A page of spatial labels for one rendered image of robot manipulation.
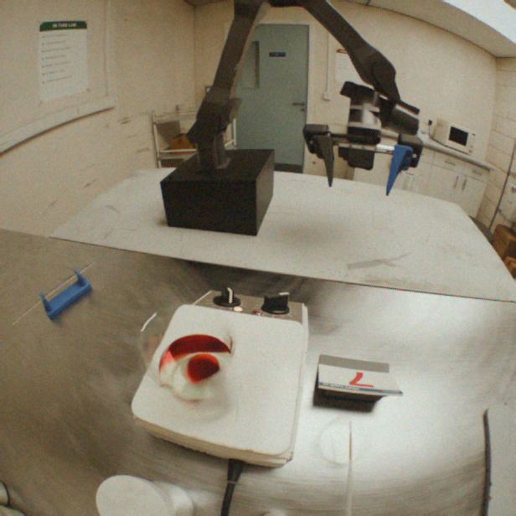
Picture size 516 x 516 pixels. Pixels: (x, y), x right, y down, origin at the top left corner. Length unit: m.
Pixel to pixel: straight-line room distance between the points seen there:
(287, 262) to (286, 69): 2.76
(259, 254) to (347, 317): 0.19
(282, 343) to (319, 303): 0.16
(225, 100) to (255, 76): 2.64
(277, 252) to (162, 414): 0.34
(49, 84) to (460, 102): 3.86
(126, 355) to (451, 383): 0.42
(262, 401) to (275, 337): 0.06
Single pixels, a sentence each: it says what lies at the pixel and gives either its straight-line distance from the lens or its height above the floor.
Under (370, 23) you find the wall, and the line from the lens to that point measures 3.25.
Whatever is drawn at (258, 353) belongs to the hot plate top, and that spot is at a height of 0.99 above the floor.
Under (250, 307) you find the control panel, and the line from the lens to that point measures 0.29.
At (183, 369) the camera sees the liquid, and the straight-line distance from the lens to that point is 0.16.
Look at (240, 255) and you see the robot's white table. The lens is 0.44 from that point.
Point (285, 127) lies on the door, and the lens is 3.07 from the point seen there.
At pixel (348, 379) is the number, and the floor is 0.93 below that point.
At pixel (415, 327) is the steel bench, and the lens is 0.39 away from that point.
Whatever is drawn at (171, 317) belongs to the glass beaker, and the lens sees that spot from 0.15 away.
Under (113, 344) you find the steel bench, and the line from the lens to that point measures 0.36.
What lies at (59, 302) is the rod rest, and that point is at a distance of 0.46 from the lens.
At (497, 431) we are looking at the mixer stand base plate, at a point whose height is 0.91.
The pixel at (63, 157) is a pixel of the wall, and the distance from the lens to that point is 1.76.
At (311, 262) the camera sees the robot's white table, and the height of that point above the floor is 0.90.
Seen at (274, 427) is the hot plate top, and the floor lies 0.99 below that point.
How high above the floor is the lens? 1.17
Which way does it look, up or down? 38 degrees down
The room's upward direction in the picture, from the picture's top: straight up
